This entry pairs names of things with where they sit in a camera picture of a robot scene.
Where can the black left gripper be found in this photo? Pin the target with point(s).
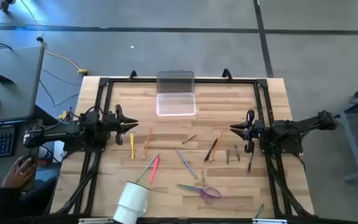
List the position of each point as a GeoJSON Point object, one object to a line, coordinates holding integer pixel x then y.
{"type": "Point", "coordinates": [119, 124]}

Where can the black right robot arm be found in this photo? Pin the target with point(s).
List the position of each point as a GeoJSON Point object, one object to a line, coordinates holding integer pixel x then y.
{"type": "Point", "coordinates": [303, 124]}

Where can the thin green pen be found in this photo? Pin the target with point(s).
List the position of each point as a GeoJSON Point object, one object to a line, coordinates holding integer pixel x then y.
{"type": "Point", "coordinates": [258, 211]}

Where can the white box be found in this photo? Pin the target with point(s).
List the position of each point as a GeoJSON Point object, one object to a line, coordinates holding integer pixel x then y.
{"type": "Point", "coordinates": [58, 152]}

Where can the pink marker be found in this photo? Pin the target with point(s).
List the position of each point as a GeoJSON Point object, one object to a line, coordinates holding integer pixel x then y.
{"type": "Point", "coordinates": [154, 169]}

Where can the person's foot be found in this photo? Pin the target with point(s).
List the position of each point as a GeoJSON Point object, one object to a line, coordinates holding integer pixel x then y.
{"type": "Point", "coordinates": [6, 4]}

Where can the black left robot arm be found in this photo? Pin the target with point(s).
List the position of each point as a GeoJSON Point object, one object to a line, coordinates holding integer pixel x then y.
{"type": "Point", "coordinates": [57, 132]}

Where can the person's forearm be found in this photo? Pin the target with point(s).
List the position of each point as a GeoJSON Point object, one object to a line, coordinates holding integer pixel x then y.
{"type": "Point", "coordinates": [9, 202]}

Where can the blue-grey pencil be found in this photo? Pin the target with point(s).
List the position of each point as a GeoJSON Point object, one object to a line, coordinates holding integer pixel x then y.
{"type": "Point", "coordinates": [186, 163]}

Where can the green-grey pencil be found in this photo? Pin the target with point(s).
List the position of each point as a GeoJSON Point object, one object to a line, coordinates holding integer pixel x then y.
{"type": "Point", "coordinates": [147, 167]}

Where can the white mug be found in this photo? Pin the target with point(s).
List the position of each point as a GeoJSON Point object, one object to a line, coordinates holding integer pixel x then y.
{"type": "Point", "coordinates": [132, 199]}

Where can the black aluminium table frame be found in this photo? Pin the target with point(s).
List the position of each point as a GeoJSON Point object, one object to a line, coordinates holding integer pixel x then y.
{"type": "Point", "coordinates": [228, 81]}

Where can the person's hand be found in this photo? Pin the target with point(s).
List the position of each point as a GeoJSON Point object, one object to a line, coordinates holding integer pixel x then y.
{"type": "Point", "coordinates": [17, 174]}

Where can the yellow-green Crayola crayon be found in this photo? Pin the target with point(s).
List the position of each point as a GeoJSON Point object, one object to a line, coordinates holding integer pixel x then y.
{"type": "Point", "coordinates": [202, 177]}

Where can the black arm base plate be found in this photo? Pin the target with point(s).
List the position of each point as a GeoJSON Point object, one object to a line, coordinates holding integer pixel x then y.
{"type": "Point", "coordinates": [294, 149]}
{"type": "Point", "coordinates": [70, 146]}

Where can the white bottle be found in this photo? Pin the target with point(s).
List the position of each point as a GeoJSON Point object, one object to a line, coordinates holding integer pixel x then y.
{"type": "Point", "coordinates": [45, 153]}

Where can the person's leg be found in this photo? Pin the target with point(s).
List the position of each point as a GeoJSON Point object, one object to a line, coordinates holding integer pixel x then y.
{"type": "Point", "coordinates": [39, 196]}

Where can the yellow marker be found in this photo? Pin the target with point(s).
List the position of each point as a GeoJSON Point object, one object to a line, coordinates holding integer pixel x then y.
{"type": "Point", "coordinates": [132, 146]}

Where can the silver metal bracket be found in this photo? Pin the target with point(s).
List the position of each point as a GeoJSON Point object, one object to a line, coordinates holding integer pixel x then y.
{"type": "Point", "coordinates": [95, 221]}
{"type": "Point", "coordinates": [269, 221]}

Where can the yellow connector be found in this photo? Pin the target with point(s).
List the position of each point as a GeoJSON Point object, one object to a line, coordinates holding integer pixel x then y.
{"type": "Point", "coordinates": [63, 115]}

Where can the teal pen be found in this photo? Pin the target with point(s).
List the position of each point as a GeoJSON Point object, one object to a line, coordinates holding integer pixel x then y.
{"type": "Point", "coordinates": [227, 156]}

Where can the black frame clamp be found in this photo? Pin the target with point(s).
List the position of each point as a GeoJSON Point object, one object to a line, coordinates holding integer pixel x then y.
{"type": "Point", "coordinates": [227, 74]}
{"type": "Point", "coordinates": [133, 74]}

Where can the clear plastic supply box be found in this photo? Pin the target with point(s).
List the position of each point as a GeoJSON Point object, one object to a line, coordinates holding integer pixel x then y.
{"type": "Point", "coordinates": [176, 104]}

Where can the grey desk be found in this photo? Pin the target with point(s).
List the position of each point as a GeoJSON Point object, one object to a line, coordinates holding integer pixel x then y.
{"type": "Point", "coordinates": [11, 62]}

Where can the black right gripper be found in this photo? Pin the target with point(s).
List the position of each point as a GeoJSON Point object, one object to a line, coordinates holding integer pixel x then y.
{"type": "Point", "coordinates": [251, 130]}

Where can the grey metal table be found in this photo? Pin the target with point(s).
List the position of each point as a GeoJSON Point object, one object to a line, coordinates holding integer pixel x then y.
{"type": "Point", "coordinates": [352, 143]}

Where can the orange pencil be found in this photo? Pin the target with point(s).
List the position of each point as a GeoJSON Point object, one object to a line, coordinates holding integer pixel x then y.
{"type": "Point", "coordinates": [216, 145]}
{"type": "Point", "coordinates": [148, 143]}

